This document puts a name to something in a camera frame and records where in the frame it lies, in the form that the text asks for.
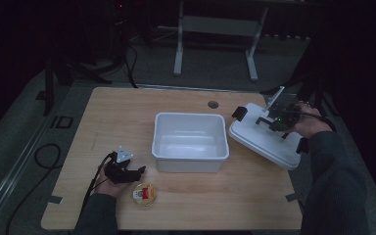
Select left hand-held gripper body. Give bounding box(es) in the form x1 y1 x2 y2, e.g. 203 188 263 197
103 145 135 184

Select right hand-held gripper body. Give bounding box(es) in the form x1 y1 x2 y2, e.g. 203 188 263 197
263 86 300 133

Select white box lid black clips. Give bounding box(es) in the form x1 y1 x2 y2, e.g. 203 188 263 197
228 102 309 171

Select white plastic storage box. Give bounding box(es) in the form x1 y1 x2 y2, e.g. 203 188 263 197
151 112 230 174

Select person's left hand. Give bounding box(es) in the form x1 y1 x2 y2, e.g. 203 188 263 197
92 172 128 199

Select person's right hand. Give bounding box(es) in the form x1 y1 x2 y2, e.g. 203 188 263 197
288 102 332 139

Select black tripod stand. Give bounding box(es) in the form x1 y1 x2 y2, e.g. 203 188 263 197
43 53 113 118
259 38 341 132

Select grey tape strip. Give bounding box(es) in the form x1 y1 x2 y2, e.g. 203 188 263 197
285 192 304 203

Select white metal stand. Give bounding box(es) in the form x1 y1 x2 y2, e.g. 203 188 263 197
172 0 269 82

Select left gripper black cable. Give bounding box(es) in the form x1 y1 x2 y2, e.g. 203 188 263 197
79 152 117 216

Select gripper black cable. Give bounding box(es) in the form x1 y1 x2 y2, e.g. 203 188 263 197
292 103 338 133
79 152 117 216

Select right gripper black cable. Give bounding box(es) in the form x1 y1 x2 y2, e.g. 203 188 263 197
292 103 338 133

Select black floor cable loop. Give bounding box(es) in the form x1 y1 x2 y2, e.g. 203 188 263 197
5 143 63 235

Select metal floor rail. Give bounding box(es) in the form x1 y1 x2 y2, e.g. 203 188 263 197
0 92 76 231

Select black hanging cable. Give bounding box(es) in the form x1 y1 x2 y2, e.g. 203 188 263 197
122 43 139 89

